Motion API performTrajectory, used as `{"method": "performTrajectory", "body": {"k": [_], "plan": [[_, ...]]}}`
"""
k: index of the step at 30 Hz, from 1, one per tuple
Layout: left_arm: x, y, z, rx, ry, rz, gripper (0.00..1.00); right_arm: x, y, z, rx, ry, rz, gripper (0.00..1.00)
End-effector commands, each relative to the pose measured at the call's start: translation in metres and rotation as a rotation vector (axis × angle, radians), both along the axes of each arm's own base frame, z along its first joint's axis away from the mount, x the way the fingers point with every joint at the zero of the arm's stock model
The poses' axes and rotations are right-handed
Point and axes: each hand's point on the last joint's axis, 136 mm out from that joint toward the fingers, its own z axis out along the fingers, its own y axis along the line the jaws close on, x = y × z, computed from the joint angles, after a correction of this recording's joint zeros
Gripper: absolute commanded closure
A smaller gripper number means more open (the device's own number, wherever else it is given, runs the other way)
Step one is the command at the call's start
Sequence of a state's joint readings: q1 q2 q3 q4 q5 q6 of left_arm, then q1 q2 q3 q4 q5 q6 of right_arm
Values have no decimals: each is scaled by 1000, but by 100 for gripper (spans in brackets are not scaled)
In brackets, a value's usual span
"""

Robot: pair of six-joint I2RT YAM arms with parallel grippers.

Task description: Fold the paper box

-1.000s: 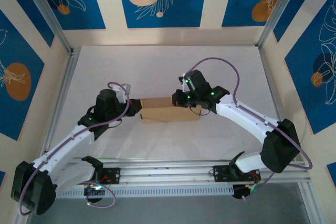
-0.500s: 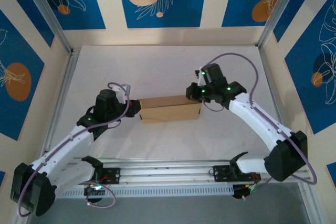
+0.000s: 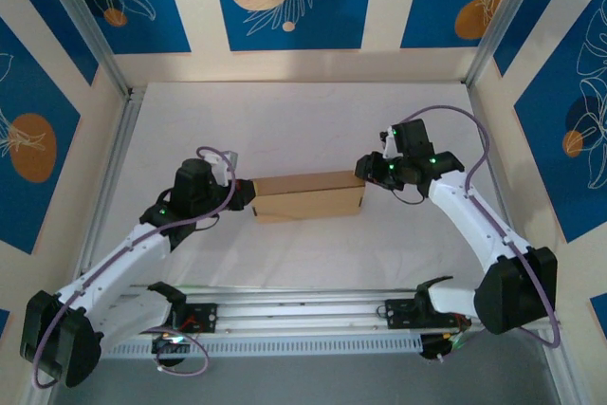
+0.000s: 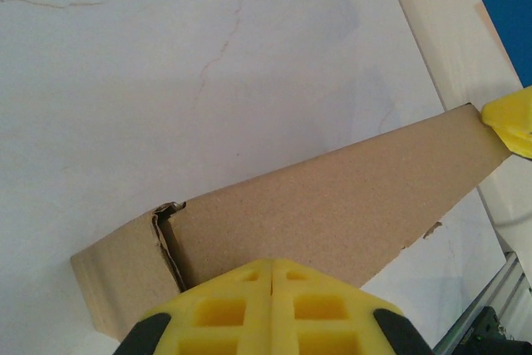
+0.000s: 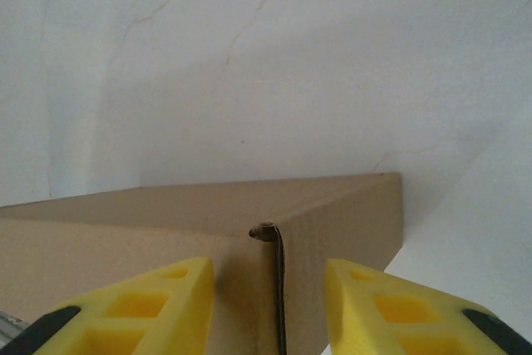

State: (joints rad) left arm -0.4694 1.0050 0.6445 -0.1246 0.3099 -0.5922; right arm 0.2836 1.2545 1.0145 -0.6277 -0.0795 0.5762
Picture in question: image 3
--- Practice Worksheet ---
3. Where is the brown cardboard box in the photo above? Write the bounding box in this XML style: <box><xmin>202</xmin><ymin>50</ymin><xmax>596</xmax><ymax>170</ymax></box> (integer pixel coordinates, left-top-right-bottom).
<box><xmin>250</xmin><ymin>170</ymin><xmax>367</xmax><ymax>225</ymax></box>

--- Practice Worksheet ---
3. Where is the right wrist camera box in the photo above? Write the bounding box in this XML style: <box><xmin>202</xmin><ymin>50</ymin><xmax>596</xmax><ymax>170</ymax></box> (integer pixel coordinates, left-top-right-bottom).
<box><xmin>378</xmin><ymin>125</ymin><xmax>399</xmax><ymax>159</ymax></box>

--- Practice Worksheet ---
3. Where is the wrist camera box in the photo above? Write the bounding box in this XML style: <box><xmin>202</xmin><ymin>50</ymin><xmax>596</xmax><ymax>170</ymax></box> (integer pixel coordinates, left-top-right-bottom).
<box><xmin>208</xmin><ymin>148</ymin><xmax>241</xmax><ymax>186</ymax></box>
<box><xmin>378</xmin><ymin>125</ymin><xmax>399</xmax><ymax>159</ymax></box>

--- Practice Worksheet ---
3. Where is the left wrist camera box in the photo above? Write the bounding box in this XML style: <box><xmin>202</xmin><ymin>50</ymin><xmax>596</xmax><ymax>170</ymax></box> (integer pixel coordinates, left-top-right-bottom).
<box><xmin>208</xmin><ymin>148</ymin><xmax>241</xmax><ymax>186</ymax></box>

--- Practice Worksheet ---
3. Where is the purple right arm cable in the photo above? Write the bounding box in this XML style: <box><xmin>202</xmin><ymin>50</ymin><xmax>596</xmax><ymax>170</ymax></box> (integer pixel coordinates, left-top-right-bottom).
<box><xmin>391</xmin><ymin>105</ymin><xmax>563</xmax><ymax>347</ymax></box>

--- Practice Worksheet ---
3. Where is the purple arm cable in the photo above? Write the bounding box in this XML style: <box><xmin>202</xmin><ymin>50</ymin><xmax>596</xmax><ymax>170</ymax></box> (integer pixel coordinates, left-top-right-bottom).
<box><xmin>30</xmin><ymin>145</ymin><xmax>237</xmax><ymax>390</ymax></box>
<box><xmin>391</xmin><ymin>105</ymin><xmax>563</xmax><ymax>347</ymax></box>

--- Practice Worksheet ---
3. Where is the aluminium side rail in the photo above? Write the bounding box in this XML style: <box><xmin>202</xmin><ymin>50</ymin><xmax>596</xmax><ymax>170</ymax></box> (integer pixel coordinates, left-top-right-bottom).
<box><xmin>68</xmin><ymin>86</ymin><xmax>146</xmax><ymax>302</ymax></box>

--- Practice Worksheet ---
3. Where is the thin aluminium rail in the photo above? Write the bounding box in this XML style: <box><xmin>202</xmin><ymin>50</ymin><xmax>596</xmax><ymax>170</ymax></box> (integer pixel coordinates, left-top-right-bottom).
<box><xmin>127</xmin><ymin>76</ymin><xmax>470</xmax><ymax>88</ymax></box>

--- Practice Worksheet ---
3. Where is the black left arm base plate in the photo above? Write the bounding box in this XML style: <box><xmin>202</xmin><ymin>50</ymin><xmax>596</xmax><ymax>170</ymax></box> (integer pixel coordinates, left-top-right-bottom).
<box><xmin>131</xmin><ymin>303</ymin><xmax>219</xmax><ymax>335</ymax></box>

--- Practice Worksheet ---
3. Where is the aluminium mounting rail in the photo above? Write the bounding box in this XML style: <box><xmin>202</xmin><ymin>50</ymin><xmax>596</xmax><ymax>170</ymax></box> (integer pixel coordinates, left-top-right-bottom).
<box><xmin>40</xmin><ymin>285</ymin><xmax>563</xmax><ymax>342</ymax></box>

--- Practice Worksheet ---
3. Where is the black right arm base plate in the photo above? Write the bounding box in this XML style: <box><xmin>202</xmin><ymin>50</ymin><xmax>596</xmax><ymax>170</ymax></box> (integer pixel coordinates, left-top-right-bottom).
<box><xmin>384</xmin><ymin>298</ymin><xmax>473</xmax><ymax>330</ymax></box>

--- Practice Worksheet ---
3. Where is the grey slotted cable duct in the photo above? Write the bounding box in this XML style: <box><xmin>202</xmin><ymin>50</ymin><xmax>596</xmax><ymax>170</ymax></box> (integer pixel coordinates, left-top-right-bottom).
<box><xmin>59</xmin><ymin>334</ymin><xmax>423</xmax><ymax>359</ymax></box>

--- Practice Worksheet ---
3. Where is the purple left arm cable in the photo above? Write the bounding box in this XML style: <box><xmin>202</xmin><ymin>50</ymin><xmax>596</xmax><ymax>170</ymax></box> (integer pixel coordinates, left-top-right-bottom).
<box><xmin>30</xmin><ymin>145</ymin><xmax>237</xmax><ymax>390</ymax></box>

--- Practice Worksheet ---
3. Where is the aluminium frame post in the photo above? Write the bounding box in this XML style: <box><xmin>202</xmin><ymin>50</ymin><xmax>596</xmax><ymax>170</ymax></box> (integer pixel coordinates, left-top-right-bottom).
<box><xmin>32</xmin><ymin>0</ymin><xmax>134</xmax><ymax>101</ymax></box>
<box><xmin>462</xmin><ymin>0</ymin><xmax>587</xmax><ymax>88</ymax></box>

